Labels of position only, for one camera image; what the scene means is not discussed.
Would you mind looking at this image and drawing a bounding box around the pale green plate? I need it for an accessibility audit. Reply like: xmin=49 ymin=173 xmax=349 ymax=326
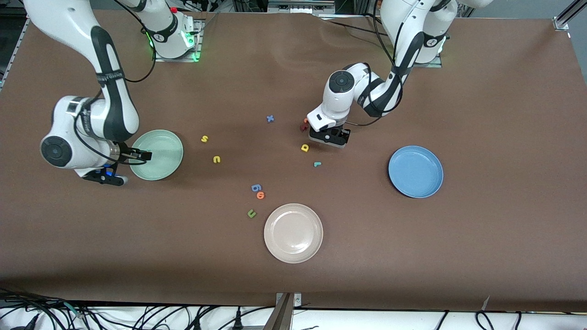
xmin=129 ymin=130 xmax=184 ymax=181

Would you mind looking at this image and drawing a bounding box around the blue plate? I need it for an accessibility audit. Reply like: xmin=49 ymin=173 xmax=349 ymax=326
xmin=388 ymin=146 xmax=444 ymax=199

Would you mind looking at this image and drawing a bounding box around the beige plate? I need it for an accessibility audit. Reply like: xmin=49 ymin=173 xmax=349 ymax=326
xmin=264 ymin=203 xmax=324 ymax=264

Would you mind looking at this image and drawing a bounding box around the grey metal device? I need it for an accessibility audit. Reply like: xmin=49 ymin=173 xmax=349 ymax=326
xmin=268 ymin=0 xmax=335 ymax=14

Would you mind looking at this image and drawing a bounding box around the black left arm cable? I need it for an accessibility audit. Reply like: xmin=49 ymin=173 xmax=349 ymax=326
xmin=346 ymin=0 xmax=409 ymax=127

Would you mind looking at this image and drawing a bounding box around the black cable on tabletop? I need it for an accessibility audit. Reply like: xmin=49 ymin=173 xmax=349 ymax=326
xmin=319 ymin=13 xmax=399 ymax=42

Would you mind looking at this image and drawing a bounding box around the aluminium frame rail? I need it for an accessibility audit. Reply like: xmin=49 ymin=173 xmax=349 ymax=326
xmin=0 ymin=14 xmax=30 ymax=90

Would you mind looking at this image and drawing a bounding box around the black floor cable tangle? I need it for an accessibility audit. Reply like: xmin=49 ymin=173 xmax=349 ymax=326
xmin=0 ymin=288 xmax=99 ymax=330

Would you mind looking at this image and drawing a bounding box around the metal table edge bracket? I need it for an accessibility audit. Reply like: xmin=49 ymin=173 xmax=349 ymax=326
xmin=264 ymin=292 xmax=303 ymax=330

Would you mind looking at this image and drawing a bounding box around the aluminium frame corner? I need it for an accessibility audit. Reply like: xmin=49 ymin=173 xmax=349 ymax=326
xmin=553 ymin=0 xmax=587 ymax=32

